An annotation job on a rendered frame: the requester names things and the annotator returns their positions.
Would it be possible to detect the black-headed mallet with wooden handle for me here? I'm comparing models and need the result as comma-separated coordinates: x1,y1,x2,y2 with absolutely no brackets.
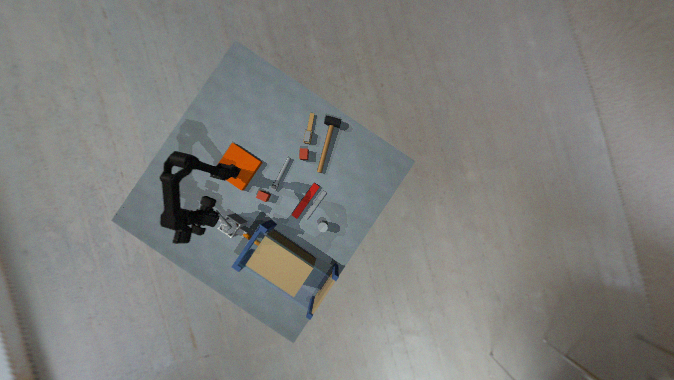
317,115,341,173

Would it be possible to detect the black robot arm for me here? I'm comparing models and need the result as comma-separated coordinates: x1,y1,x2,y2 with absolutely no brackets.
160,151,241,244

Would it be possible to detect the red rectangular bar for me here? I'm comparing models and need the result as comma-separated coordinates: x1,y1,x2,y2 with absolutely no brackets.
292,183,319,219

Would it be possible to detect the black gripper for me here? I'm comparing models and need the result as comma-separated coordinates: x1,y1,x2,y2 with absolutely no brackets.
189,196,216,235

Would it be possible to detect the blue rectangular frame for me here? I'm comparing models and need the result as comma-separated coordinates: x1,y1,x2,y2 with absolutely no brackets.
232,220,273,269

